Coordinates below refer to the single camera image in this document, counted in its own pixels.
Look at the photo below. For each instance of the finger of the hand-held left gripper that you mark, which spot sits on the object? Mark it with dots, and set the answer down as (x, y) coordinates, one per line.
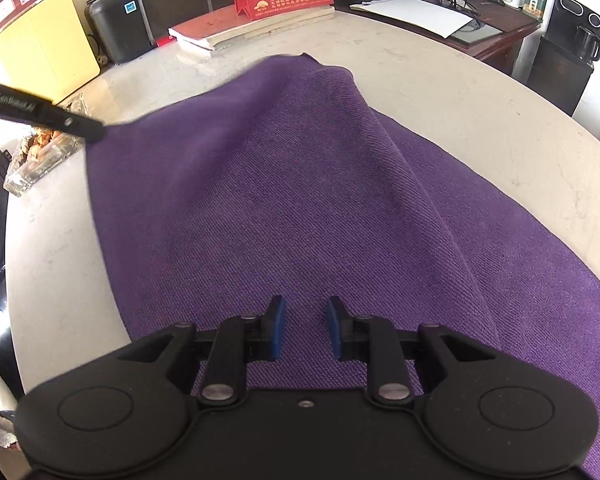
(82, 127)

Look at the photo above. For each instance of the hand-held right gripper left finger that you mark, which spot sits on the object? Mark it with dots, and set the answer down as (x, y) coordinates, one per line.
(278, 325)

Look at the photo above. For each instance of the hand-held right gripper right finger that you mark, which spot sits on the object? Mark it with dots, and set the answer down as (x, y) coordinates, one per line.
(334, 330)

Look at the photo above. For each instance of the purple towel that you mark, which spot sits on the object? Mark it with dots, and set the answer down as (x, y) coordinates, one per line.
(300, 200)

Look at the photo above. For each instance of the glass ashtray with peels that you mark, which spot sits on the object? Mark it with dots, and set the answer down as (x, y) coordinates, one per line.
(44, 160)

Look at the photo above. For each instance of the yellow board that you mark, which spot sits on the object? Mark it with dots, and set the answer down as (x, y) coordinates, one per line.
(44, 55)

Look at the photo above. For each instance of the dark grey case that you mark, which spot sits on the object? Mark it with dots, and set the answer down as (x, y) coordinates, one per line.
(184, 0)

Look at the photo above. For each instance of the white paper sheet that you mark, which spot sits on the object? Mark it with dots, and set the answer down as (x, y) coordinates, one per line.
(415, 17)

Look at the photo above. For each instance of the black water dispenser cabinet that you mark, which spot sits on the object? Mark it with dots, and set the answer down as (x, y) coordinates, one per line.
(555, 80)

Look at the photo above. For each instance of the black eyeglasses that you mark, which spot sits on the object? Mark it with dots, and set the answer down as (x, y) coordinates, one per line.
(455, 0)

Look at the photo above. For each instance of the black kettle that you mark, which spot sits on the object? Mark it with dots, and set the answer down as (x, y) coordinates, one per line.
(586, 42)

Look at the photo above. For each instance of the small green framed sign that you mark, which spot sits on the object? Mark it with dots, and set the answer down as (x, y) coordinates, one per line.
(533, 1)

